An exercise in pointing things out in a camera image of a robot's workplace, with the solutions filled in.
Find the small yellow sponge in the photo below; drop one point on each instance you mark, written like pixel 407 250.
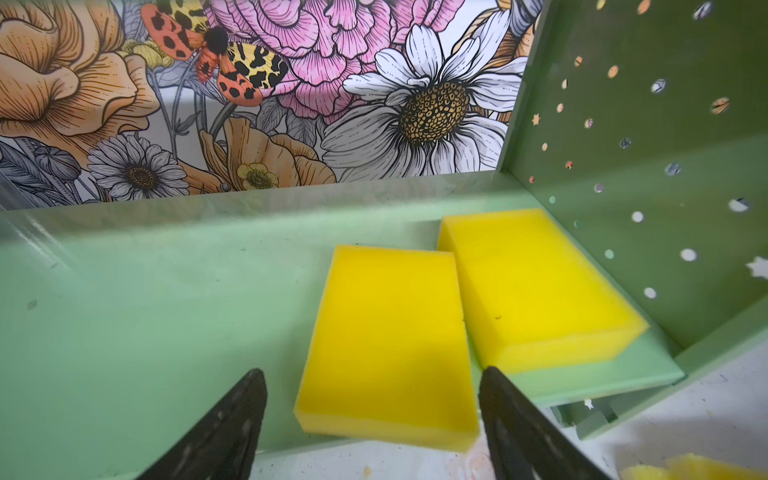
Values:
pixel 389 357

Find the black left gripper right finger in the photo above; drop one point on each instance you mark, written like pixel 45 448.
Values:
pixel 522 442

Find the large yellow sponge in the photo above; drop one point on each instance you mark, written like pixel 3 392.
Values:
pixel 690 466

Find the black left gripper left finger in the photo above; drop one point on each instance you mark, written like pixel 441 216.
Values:
pixel 223 443

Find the green metal shelf unit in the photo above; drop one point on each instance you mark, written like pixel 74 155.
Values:
pixel 176 175

